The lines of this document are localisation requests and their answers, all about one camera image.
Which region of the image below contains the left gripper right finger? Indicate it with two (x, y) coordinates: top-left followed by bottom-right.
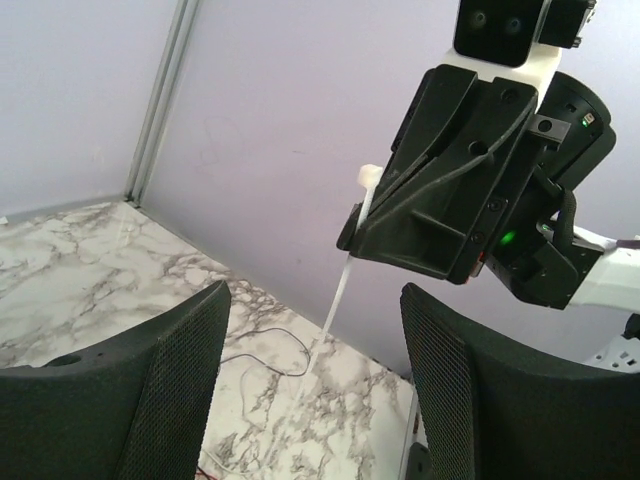
(400, 284), (639, 479)

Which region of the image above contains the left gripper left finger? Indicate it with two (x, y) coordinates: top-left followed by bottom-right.
(1, 281), (231, 479)

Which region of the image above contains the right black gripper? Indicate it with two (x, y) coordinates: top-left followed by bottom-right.
(336, 64), (565, 285)

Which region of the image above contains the white wire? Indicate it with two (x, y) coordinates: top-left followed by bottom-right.
(199, 364), (261, 474)

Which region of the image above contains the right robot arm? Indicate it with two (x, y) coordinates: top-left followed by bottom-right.
(337, 65), (636, 311)

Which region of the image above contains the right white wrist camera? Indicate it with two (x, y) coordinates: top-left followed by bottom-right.
(442, 0), (597, 97)

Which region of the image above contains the right aluminium corner post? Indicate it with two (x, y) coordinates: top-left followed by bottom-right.
(124, 0), (202, 205)

